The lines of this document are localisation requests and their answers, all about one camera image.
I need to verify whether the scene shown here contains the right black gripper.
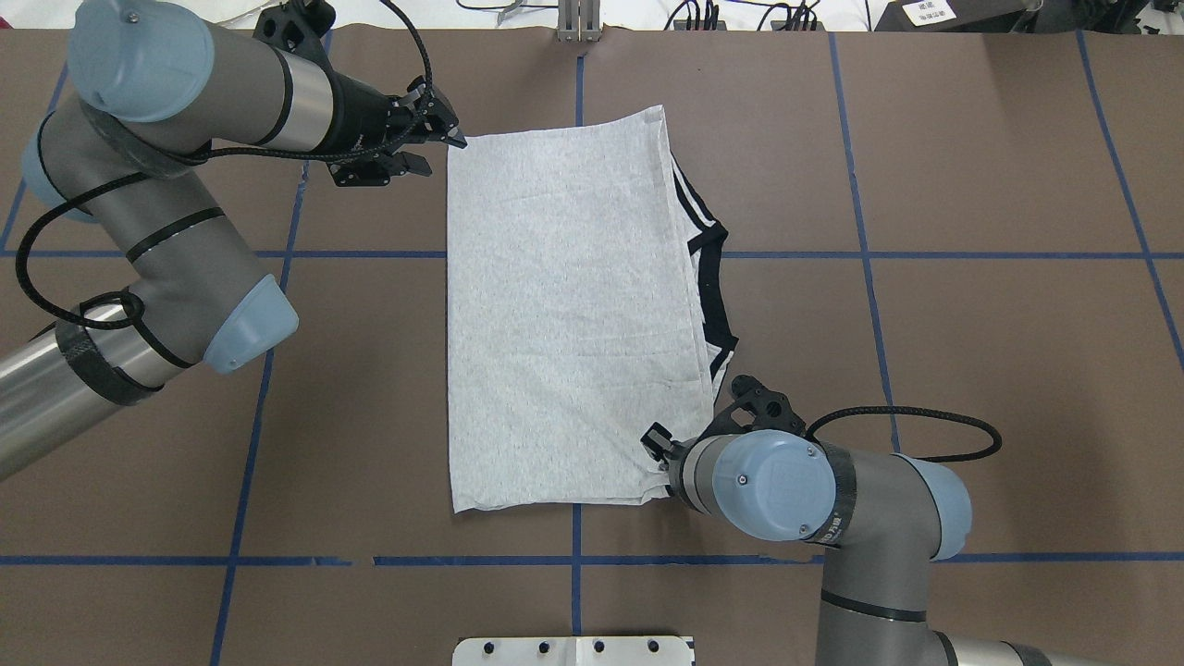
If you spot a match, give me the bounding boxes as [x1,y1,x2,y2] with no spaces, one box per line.
[641,374,807,468]

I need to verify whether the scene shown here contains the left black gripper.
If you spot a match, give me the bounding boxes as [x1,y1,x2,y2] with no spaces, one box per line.
[253,1,468,187]

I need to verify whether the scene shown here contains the grey cartoon print t-shirt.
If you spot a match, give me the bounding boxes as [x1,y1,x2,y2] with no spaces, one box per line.
[448,105,736,513]

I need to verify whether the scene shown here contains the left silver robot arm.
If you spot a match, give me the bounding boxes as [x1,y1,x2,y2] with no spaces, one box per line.
[1,1,468,479]

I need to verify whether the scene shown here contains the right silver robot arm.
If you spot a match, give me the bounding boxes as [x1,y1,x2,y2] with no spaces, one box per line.
[641,376,1085,665]

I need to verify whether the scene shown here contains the aluminium frame post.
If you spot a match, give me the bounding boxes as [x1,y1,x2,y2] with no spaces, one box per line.
[555,0,603,43]

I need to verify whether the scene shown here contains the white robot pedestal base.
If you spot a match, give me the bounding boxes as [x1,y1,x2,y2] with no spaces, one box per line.
[451,635,697,665]

